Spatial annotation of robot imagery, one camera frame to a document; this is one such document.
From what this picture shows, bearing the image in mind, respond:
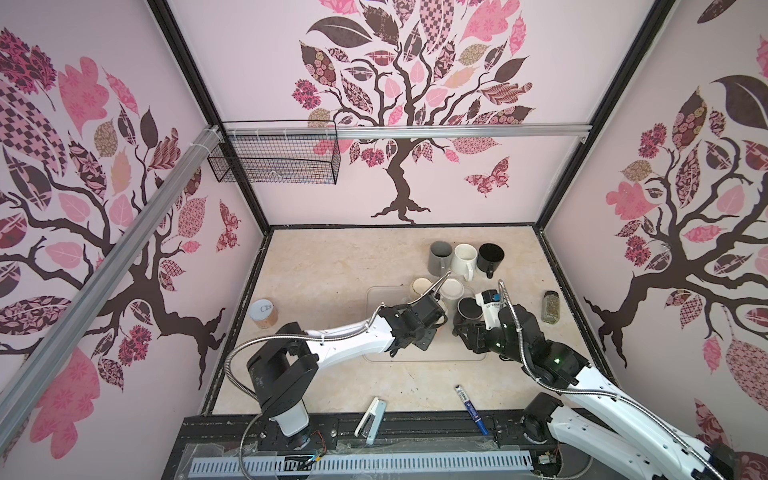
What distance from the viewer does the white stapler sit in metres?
0.73

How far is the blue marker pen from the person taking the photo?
752 millimetres

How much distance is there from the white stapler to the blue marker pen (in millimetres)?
212
